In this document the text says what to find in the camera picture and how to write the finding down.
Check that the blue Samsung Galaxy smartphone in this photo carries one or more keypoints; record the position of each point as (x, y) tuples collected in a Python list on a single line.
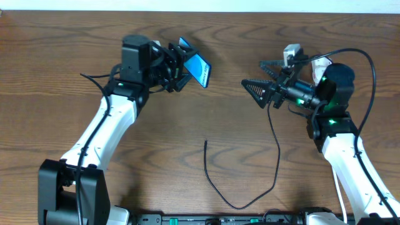
[(197, 66)]

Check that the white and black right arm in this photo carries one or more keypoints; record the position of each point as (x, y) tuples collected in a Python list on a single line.
[(335, 135)]

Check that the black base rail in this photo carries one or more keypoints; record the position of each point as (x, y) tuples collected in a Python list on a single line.
[(157, 219)]

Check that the white power strip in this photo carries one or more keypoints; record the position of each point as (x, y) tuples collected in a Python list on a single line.
[(318, 68)]

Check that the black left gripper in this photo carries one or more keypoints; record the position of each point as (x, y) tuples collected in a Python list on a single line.
[(174, 67)]

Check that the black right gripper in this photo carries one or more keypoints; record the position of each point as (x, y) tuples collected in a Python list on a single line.
[(280, 90)]

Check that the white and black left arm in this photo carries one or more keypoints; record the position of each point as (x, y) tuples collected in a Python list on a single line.
[(73, 190)]

